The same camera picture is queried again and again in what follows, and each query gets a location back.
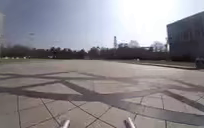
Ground grey paved plaza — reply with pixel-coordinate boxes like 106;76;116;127
0;59;204;128

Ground tall tower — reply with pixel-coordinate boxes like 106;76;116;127
112;35;118;49

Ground row of dark trees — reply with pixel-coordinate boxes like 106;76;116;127
0;39;169;61

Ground robot's own part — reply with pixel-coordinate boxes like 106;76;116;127
124;116;137;128
59;119;72;128

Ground dark building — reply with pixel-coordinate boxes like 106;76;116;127
165;8;204;63

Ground vehicle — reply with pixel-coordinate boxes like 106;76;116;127
194;57;204;72

